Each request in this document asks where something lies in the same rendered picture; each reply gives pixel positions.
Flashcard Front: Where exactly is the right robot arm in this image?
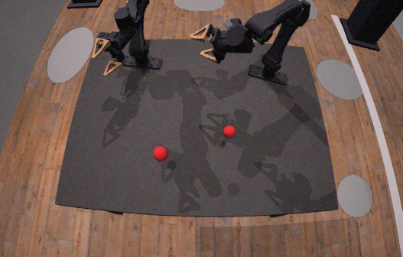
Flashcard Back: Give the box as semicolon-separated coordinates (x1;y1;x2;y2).
96;0;162;70

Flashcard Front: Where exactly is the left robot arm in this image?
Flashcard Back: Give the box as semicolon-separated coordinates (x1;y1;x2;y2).
218;0;310;86

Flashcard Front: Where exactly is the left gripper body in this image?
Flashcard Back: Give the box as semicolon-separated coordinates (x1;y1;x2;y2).
206;24;235;63

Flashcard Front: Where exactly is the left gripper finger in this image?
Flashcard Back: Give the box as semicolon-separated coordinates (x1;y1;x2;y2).
200;49;217;63
190;25;209;43

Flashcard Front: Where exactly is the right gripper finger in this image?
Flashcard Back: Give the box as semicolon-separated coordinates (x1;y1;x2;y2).
104;60;124;76
92;38;111;59

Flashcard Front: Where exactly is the red sphere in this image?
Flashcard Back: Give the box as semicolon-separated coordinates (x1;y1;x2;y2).
223;125;236;138
153;146;167;161

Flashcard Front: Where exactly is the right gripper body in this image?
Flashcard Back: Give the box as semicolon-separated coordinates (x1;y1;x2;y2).
97;33;128;65

